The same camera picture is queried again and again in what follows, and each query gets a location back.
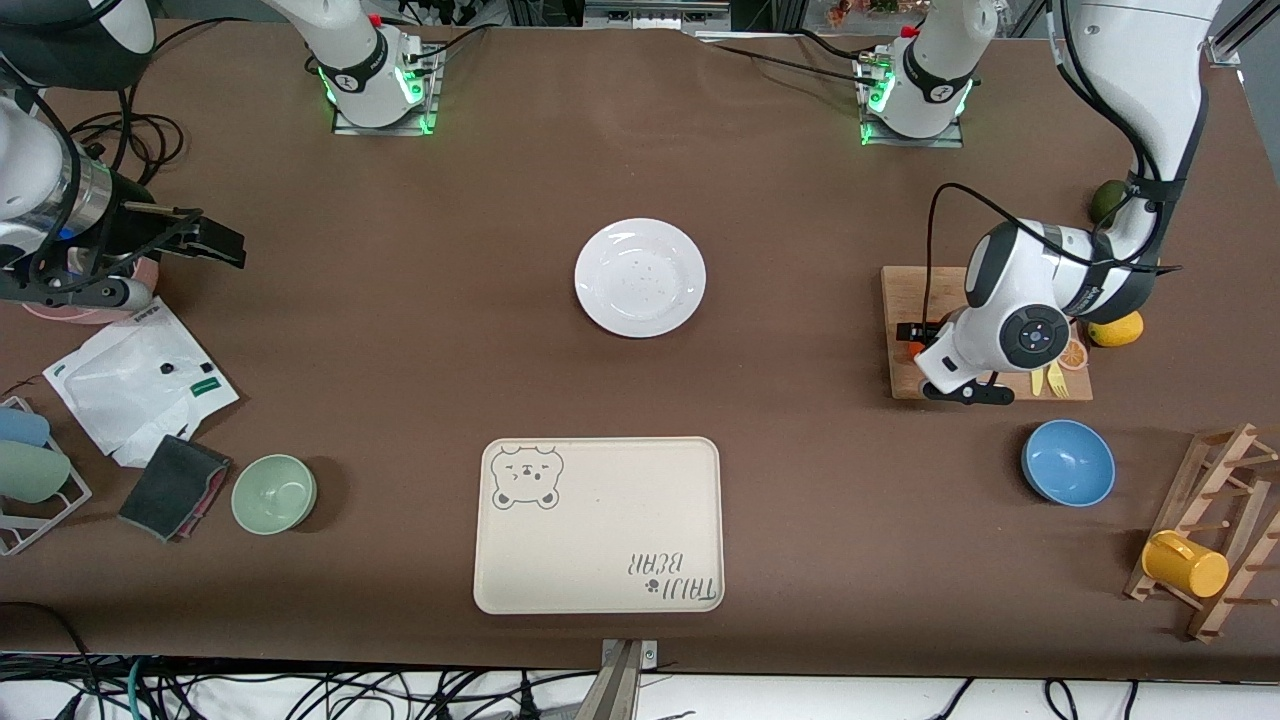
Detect teal cable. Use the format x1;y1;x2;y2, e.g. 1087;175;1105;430
125;657;156;720

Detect yellow mug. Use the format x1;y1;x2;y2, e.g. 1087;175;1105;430
1141;530;1231;599

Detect light blue cup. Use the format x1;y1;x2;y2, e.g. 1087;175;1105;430
0;406;51;448

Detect wooden mug rack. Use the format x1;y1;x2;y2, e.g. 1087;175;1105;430
1124;423;1280;643

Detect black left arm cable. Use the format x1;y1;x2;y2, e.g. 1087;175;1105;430
925;183;1183;331

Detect cream bear print tray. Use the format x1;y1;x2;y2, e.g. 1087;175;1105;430
473;437;725;615

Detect yellow lemon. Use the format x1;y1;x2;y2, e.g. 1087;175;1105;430
1088;310;1144;348

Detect white wire cup rack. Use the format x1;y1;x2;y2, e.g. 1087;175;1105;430
0;396;93;557

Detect pale green cup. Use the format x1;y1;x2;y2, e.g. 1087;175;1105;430
0;440;73;504

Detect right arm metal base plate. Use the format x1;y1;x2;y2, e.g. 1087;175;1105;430
332;45;441;136

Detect wooden cutting board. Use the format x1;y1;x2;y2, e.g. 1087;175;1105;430
881;265;1094;402

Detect blue bowl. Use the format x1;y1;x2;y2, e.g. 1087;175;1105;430
1021;419;1117;508

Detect pink bowl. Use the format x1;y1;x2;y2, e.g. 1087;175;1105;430
20;255;161;326

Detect folded dark grey cloth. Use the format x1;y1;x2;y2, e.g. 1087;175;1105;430
118;434;233;544

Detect tangled black cables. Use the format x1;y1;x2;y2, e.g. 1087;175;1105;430
0;600;1141;720

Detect coiled black cable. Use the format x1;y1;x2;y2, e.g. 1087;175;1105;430
70;85;186;186

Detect white round plate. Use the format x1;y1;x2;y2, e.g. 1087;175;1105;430
574;218;707;339

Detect grey metal box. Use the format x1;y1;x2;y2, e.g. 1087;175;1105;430
585;0;731;29

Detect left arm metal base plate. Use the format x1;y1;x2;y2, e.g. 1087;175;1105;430
858;50;966;149

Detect light green bowl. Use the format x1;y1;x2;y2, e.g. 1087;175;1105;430
231;454;318;536

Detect white plastic bag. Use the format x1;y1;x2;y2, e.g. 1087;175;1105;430
43;297;241;469

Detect dark green avocado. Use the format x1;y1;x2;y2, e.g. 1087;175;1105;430
1090;180;1131;229

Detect black base power cable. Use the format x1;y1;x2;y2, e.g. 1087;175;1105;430
405;25;491;66
700;30;881;81

